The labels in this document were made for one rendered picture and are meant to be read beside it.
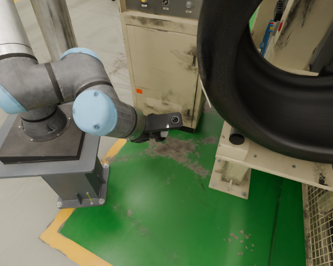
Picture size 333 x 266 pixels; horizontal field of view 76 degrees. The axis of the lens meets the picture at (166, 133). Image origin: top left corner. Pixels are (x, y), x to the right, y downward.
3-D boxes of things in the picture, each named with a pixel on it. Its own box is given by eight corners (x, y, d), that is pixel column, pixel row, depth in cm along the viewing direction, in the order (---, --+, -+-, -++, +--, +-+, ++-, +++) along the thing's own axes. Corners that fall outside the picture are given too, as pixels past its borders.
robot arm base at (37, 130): (15, 136, 95) (3, 121, 87) (34, 107, 107) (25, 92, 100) (58, 140, 96) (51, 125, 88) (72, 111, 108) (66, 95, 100)
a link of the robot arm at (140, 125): (134, 99, 54) (140, 136, 52) (144, 103, 58) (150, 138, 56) (105, 109, 57) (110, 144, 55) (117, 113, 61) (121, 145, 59)
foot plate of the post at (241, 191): (215, 157, 166) (216, 154, 163) (251, 167, 160) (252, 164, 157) (208, 187, 150) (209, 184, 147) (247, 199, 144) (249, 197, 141)
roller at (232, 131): (257, 72, 82) (252, 81, 85) (244, 68, 83) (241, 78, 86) (246, 138, 61) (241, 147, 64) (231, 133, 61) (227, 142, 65)
